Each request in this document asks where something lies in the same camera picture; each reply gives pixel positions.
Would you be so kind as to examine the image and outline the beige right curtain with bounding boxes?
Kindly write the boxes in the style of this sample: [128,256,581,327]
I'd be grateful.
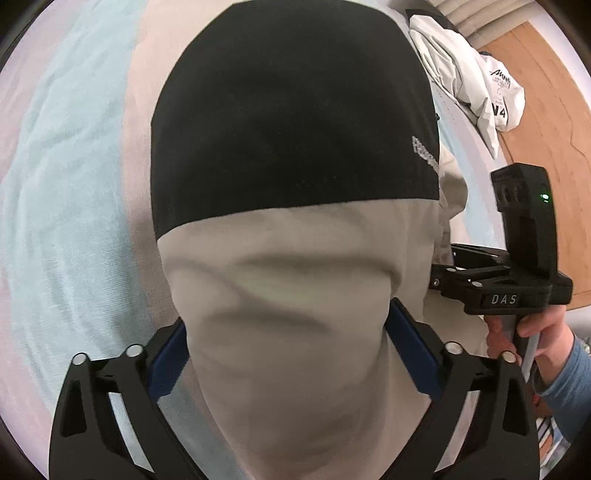
[431,0,542,48]

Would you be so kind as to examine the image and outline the cream and black hooded jacket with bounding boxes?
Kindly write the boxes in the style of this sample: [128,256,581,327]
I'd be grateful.
[150,1,486,479]

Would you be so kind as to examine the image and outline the striped bed sheet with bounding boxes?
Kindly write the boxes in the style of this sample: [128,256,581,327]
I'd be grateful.
[1,1,466,479]

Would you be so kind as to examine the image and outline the blue sleeve forearm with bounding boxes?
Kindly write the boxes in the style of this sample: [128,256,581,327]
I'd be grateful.
[533,337,591,443]

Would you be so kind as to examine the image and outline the white printed garment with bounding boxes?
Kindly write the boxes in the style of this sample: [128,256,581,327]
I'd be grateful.
[409,12,526,158]

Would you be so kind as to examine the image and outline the person's right hand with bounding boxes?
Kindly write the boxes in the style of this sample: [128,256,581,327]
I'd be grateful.
[484,305,575,386]

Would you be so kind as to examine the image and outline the wooden headboard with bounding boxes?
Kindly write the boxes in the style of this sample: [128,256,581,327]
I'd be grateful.
[484,22,590,294]

